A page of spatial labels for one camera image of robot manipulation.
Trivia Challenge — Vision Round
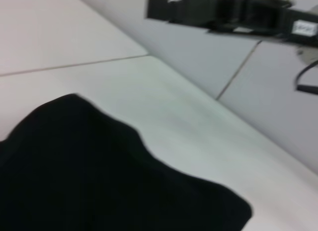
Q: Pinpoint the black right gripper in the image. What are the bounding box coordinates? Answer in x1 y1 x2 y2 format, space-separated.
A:
182 0 318 47

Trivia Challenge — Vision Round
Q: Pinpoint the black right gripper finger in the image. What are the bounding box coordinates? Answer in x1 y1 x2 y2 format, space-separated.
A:
146 0 219 27

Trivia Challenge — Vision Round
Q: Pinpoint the black shirt with FREE print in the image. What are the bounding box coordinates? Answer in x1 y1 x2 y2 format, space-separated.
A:
0 93 253 231

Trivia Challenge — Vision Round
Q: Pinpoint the black cable with silver plugs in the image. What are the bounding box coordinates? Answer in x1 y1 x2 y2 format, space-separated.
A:
294 47 318 95

